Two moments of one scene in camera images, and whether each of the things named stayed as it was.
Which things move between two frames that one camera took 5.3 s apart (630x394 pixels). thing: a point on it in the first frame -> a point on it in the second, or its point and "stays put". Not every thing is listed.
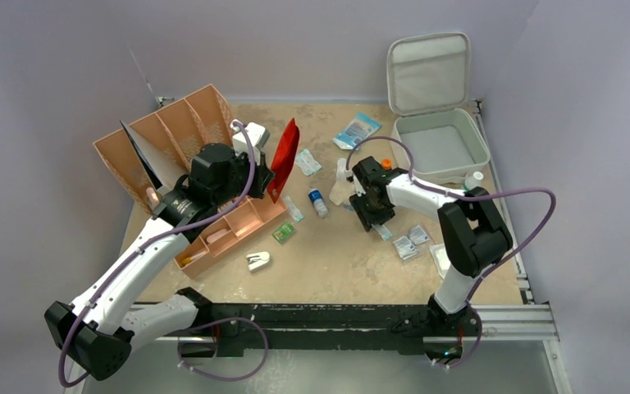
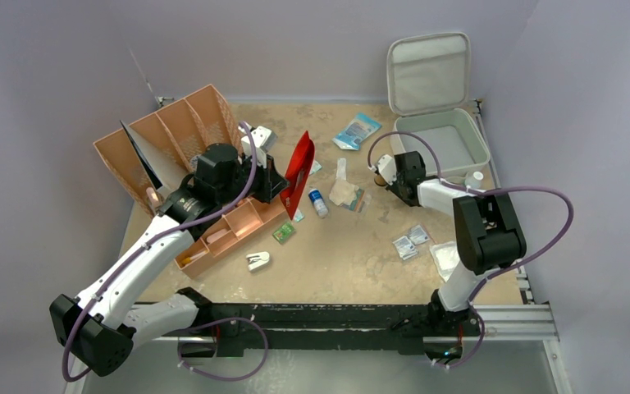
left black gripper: (262, 176) stays put
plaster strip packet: (294, 210) stays put
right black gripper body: (367, 205) -> (396, 190)
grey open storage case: (428, 84) stays put
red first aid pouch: (284, 162) -> (296, 176)
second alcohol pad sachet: (417, 235) stays put
